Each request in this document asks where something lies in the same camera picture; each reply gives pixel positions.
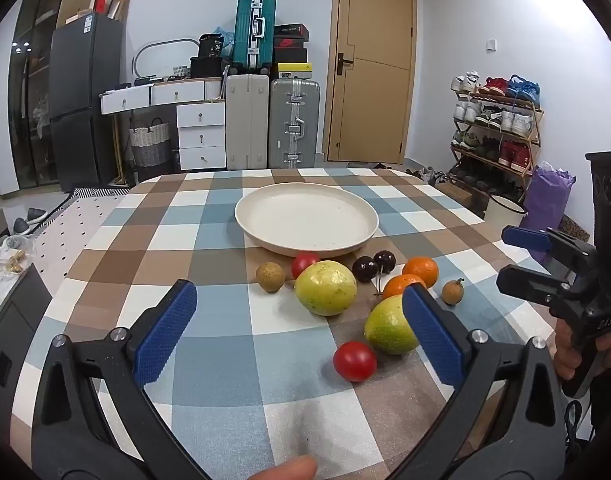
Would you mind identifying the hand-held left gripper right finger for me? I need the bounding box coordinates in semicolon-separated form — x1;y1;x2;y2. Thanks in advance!
385;282;591;480

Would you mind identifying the white dotted cloth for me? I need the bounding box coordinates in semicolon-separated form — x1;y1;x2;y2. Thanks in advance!
32;194;136;291

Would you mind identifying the black printed box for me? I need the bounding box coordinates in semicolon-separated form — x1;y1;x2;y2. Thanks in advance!
198;33;226;58

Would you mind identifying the teal suitcase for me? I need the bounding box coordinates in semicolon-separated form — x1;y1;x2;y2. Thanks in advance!
232;0;277;73

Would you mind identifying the brown longan with stem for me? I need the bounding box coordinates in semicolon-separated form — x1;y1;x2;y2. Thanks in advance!
441;278;465;306

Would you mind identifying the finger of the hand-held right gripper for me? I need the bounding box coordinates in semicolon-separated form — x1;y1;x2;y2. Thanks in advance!
501;225;595;267
496;265;582;318

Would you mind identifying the white desk with drawers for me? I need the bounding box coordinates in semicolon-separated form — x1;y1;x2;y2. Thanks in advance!
99;77;227;171

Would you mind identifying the patterned doormat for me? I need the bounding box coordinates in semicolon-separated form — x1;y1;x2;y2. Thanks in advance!
558;214;593;244

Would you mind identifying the wooden shoe rack with shoes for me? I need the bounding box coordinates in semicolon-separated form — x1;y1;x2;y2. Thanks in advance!
449;71;542;196

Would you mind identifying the person's right hand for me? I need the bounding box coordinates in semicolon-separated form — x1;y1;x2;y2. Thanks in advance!
554;317;611;383

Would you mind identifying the striped rug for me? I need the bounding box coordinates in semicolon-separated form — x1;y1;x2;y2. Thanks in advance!
72;186;133;198

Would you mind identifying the person's left hand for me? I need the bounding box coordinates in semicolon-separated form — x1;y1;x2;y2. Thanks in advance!
248;454;319;480

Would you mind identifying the grey white woven basket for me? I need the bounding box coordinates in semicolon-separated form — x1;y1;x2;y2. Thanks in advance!
129;117;172;168

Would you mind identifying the curved metal tube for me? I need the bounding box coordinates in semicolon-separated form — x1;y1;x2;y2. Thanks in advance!
132;38;201;86

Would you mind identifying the dark red cherry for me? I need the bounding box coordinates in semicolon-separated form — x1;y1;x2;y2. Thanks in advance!
373;250;397;275
352;256;379;283

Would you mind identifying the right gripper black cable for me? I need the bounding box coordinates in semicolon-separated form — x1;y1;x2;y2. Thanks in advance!
564;400;595;443

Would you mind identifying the beige suitcase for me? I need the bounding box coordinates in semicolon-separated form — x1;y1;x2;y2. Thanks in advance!
225;74;271;171

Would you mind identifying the purple bag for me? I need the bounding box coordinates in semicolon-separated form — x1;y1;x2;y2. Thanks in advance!
523;161;576;241

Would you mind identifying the silver suitcase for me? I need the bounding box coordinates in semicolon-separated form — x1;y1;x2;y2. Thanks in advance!
268;78;320;169

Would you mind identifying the black furniture piece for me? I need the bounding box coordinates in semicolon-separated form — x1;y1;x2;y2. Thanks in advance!
0;262;53;401

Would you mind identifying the white bucket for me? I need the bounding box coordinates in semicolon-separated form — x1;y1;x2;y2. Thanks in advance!
484;193;529;233

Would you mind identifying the plain black shoe box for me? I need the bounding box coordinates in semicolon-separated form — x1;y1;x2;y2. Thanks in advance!
272;49;309;65

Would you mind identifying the dark grey fridge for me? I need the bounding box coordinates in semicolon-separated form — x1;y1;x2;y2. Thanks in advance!
49;12;125;193

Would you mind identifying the red cherry tomato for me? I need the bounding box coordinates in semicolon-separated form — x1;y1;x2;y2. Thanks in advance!
291;253;321;279
333;341;377;383

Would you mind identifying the pile of floor shoes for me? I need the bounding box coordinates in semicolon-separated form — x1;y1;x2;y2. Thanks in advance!
418;166;451;186

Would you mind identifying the yellow black box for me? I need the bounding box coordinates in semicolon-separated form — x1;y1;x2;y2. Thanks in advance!
276;63;313;80

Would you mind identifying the smooth brown longan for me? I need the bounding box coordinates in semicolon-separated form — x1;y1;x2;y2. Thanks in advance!
256;262;286;293

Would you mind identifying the glass door wardrobe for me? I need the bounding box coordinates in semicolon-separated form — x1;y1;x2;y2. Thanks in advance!
8;0;66;196

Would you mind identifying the blue plastic bag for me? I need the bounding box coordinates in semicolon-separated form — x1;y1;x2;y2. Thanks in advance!
214;26;235;58

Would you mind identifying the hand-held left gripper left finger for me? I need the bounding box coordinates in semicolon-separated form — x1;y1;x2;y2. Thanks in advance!
32;280;221;480

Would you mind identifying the cream round plate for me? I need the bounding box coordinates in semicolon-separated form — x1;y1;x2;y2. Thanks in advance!
234;183;379;259

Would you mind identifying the orange mandarin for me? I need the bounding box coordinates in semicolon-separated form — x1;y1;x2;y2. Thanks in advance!
402;256;439;287
382;274;427;299

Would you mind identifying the wooden door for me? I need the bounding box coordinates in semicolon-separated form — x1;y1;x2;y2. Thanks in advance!
321;0;417;165

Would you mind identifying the black storage bin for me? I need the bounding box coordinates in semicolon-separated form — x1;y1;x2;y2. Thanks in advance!
190;56;225;79

